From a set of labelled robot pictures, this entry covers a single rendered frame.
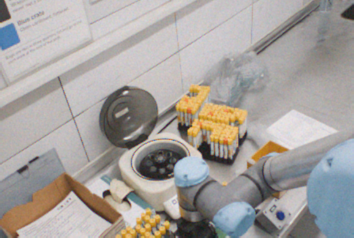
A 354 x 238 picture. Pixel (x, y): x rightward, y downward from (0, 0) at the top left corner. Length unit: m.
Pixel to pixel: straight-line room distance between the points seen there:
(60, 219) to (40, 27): 0.57
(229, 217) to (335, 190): 0.35
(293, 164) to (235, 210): 0.14
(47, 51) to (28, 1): 0.15
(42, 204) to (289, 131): 0.92
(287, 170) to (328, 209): 0.29
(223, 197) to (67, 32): 0.67
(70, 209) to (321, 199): 0.94
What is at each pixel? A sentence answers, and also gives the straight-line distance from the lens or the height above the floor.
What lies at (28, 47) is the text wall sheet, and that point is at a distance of 1.12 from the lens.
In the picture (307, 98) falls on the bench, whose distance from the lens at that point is 1.72.
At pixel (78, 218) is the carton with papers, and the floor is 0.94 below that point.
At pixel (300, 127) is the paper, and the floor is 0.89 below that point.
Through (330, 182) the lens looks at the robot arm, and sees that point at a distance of 0.43.
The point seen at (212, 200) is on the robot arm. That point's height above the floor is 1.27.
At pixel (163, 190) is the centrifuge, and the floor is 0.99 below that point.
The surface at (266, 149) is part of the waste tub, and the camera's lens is 1.35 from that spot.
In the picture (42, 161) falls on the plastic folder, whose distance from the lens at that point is 1.26.
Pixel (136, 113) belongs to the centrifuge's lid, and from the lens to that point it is 1.37.
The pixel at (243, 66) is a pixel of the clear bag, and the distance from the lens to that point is 1.72.
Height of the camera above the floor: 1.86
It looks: 41 degrees down
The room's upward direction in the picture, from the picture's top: 7 degrees counter-clockwise
